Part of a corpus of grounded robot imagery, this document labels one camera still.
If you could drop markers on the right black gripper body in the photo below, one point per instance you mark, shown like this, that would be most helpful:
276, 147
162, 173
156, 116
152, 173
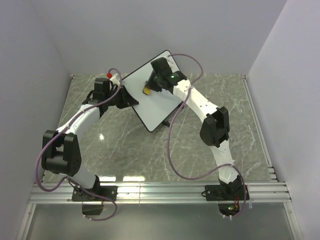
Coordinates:
153, 82

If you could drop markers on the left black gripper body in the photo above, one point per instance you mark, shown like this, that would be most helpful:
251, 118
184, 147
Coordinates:
110, 96

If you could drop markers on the yellow whiteboard eraser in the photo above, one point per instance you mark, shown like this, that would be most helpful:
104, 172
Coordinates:
146, 91

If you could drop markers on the white whiteboard with black frame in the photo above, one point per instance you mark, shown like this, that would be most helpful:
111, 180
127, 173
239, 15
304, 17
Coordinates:
154, 108

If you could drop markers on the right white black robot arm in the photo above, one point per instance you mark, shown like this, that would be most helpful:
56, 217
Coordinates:
214, 131

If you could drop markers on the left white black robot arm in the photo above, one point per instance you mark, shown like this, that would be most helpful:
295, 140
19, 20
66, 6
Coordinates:
61, 152

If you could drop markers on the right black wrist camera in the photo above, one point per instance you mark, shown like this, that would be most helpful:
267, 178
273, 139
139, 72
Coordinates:
161, 66

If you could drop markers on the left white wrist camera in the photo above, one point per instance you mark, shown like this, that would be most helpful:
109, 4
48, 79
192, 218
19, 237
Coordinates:
114, 78

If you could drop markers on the aluminium mounting rail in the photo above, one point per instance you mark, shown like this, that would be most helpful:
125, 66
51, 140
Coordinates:
162, 193

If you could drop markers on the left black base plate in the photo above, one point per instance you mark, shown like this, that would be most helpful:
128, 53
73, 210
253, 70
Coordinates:
109, 192

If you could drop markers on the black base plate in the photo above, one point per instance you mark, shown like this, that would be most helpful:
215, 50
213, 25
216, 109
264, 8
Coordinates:
212, 193
109, 192

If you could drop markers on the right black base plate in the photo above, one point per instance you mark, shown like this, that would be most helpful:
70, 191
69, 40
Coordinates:
212, 193

